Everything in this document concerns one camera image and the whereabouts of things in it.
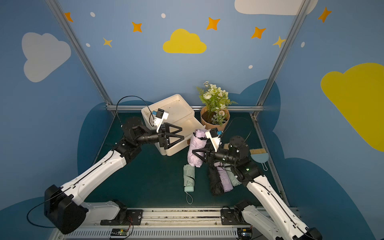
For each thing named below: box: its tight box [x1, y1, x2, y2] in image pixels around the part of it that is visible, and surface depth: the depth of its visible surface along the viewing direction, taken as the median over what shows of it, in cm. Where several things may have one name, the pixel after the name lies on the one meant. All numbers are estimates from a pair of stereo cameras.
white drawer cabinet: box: [141, 94, 206, 156], surface depth 90 cm
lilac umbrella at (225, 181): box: [213, 161, 234, 193], surface depth 86 cm
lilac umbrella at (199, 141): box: [187, 129, 208, 168], surface depth 63 cm
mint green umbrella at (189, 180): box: [183, 164, 195, 205], surface depth 86 cm
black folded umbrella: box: [208, 165, 225, 196], surface depth 85 cm
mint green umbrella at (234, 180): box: [225, 167, 242, 187], surface depth 85 cm
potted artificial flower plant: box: [196, 81, 238, 131], surface depth 94 cm
